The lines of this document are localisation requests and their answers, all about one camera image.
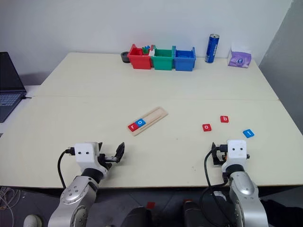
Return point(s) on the red letter tile o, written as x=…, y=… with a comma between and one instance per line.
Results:
x=207, y=127

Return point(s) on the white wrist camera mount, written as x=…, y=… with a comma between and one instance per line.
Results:
x=85, y=158
x=236, y=156

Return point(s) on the blue letter tile t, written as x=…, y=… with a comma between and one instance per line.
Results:
x=248, y=133

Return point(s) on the purple tissue pack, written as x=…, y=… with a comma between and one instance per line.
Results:
x=239, y=59

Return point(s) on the blue toy brick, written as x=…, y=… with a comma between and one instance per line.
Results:
x=147, y=46

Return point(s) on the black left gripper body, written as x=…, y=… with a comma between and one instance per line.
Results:
x=104, y=162

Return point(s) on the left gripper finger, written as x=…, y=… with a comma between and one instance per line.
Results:
x=120, y=152
x=100, y=146

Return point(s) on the blue plastic bin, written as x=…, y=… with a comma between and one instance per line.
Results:
x=184, y=63

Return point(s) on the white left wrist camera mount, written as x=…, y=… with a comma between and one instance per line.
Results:
x=85, y=158

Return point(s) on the dark grey laptop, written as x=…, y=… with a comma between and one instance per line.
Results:
x=9, y=78

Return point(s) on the red square floor marker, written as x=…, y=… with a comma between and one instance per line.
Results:
x=150, y=205

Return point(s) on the wooden letter tray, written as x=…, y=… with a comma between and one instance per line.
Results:
x=154, y=116

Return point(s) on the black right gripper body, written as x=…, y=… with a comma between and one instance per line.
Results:
x=222, y=156

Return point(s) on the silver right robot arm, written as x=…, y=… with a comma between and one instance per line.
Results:
x=246, y=189

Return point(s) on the white shoe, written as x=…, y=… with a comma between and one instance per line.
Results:
x=33, y=221

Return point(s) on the green plastic bin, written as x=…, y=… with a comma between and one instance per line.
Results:
x=162, y=62

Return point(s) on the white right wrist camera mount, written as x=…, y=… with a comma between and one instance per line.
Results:
x=236, y=156

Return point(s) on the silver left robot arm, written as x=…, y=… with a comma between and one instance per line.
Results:
x=73, y=196

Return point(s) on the red letter tile b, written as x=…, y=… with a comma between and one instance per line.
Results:
x=224, y=119

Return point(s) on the red plastic bin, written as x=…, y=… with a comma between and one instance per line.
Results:
x=140, y=61

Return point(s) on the blue drink can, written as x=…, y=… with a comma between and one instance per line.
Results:
x=211, y=49

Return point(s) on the red letter tile r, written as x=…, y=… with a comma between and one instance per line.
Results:
x=133, y=127

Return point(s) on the white toy brick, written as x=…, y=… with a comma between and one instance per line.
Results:
x=152, y=52

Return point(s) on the green toy brick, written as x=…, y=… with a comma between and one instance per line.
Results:
x=145, y=50

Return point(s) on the dark rounded shape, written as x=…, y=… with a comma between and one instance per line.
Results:
x=193, y=215
x=138, y=217

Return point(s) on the blue letter tile o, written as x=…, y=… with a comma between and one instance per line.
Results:
x=139, y=122

